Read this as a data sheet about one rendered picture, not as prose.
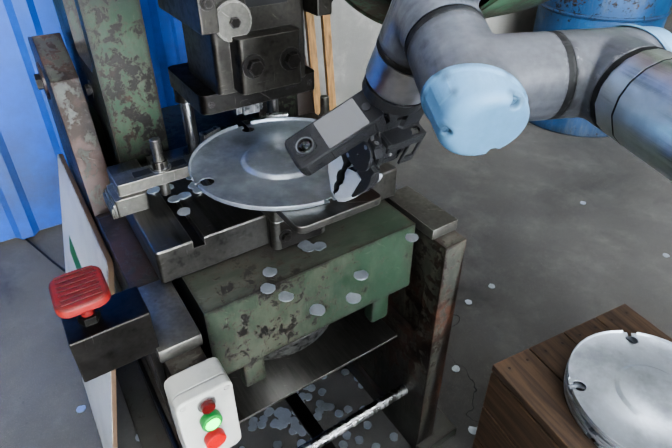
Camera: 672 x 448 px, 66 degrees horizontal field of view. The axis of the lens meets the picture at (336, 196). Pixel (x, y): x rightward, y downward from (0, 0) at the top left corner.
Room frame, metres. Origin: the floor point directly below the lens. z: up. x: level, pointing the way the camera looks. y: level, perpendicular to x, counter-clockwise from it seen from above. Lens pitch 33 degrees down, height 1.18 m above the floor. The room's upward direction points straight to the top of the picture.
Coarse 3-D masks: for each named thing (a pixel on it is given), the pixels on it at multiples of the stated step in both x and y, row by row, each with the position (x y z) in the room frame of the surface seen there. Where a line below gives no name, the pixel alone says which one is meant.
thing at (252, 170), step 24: (264, 120) 0.85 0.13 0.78; (288, 120) 0.86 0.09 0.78; (312, 120) 0.85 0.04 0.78; (216, 144) 0.77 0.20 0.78; (240, 144) 0.77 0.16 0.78; (264, 144) 0.75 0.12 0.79; (192, 168) 0.69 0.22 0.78; (216, 168) 0.69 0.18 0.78; (240, 168) 0.69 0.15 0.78; (264, 168) 0.68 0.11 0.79; (288, 168) 0.68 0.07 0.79; (216, 192) 0.62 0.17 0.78; (240, 192) 0.62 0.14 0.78; (264, 192) 0.62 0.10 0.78; (288, 192) 0.62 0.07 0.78; (312, 192) 0.62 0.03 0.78
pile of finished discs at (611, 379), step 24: (600, 336) 0.70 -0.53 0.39; (624, 336) 0.70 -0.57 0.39; (648, 336) 0.70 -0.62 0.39; (576, 360) 0.65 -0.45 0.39; (600, 360) 0.65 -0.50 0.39; (624, 360) 0.65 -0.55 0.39; (648, 360) 0.64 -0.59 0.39; (576, 384) 0.60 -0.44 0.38; (600, 384) 0.59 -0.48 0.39; (624, 384) 0.59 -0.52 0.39; (648, 384) 0.59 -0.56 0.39; (576, 408) 0.55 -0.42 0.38; (600, 408) 0.54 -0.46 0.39; (624, 408) 0.54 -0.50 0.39; (648, 408) 0.54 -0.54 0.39; (600, 432) 0.50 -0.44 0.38; (624, 432) 0.50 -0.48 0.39; (648, 432) 0.50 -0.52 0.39
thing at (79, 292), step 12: (60, 276) 0.47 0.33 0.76; (72, 276) 0.47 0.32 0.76; (84, 276) 0.47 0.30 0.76; (96, 276) 0.47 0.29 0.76; (60, 288) 0.45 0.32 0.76; (72, 288) 0.45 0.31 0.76; (84, 288) 0.45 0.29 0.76; (96, 288) 0.45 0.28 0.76; (108, 288) 0.45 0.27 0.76; (60, 300) 0.43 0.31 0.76; (72, 300) 0.43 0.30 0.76; (84, 300) 0.43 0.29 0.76; (96, 300) 0.43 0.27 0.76; (108, 300) 0.44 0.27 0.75; (60, 312) 0.41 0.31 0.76; (72, 312) 0.41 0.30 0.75; (84, 312) 0.42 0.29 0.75
